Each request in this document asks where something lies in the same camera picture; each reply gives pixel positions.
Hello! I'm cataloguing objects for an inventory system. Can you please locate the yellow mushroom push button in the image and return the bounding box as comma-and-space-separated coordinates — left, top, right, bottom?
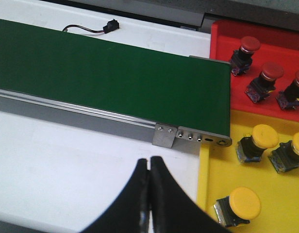
268, 132, 299, 173
236, 124, 279, 164
214, 186, 262, 228

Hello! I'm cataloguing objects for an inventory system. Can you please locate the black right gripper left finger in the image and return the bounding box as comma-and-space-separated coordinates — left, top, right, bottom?
82, 159, 150, 233

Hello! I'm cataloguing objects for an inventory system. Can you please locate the black sensor with cable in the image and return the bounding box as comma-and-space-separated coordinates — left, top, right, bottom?
62, 19, 120, 34

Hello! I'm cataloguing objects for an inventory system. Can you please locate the green conveyor belt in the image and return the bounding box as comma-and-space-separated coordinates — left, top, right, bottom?
0, 19, 230, 136

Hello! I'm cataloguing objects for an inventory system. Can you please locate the aluminium conveyor frame rail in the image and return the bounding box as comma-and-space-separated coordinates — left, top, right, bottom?
0, 54, 232, 147

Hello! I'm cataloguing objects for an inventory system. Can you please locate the red plastic bin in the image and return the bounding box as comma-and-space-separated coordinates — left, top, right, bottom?
210, 19, 299, 122

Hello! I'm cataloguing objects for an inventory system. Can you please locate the yellow plastic bin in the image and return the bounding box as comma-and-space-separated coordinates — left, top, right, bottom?
197, 110, 299, 233

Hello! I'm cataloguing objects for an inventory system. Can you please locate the red mushroom push button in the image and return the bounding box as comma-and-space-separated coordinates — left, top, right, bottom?
245, 62, 284, 103
230, 36, 261, 76
276, 70, 299, 110

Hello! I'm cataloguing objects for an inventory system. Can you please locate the right conveyor support leg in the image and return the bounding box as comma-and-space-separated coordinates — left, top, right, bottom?
152, 123, 177, 148

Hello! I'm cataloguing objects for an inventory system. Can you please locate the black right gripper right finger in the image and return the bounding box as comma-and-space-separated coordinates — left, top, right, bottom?
150, 156, 229, 233

